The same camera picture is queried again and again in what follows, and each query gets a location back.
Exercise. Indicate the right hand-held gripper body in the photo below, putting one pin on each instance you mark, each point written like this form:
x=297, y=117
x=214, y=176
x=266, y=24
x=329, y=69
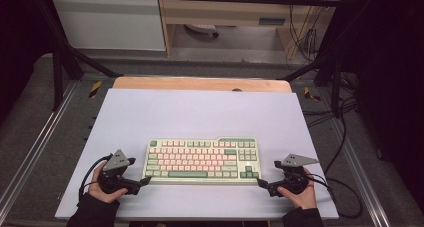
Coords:
x=293, y=180

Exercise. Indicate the person's left hand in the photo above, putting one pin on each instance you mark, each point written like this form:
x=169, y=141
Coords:
x=103, y=196

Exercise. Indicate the light wooden desk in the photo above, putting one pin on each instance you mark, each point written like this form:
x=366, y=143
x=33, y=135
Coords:
x=216, y=12

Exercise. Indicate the yellow and black tape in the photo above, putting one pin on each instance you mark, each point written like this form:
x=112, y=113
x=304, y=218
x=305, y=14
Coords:
x=310, y=95
x=95, y=89

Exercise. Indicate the black metal stand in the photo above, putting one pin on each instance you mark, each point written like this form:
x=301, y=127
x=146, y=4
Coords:
x=336, y=87
x=57, y=80

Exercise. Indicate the person's right hand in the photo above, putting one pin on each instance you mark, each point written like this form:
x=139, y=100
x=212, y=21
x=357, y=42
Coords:
x=305, y=200

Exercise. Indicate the aluminium floor rail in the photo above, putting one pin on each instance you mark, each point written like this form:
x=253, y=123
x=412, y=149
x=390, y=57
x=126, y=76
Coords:
x=363, y=180
x=40, y=147

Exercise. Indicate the dark curtain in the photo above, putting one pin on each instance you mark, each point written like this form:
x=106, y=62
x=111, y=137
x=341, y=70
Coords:
x=20, y=37
x=390, y=70

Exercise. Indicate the wooden table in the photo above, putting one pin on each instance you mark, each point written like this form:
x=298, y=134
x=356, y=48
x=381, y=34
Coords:
x=200, y=83

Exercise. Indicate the green and pink keyboard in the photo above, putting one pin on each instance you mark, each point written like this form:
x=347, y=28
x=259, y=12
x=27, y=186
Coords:
x=200, y=160

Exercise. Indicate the white chair base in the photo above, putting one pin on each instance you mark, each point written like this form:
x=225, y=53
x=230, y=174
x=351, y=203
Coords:
x=201, y=28

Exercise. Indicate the white table board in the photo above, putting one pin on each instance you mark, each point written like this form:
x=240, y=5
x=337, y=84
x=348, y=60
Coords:
x=200, y=117

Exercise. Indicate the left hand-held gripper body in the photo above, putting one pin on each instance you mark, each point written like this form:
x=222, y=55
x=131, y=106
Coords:
x=115, y=162

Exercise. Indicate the white cabinet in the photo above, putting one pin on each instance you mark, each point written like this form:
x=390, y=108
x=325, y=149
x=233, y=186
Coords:
x=106, y=23

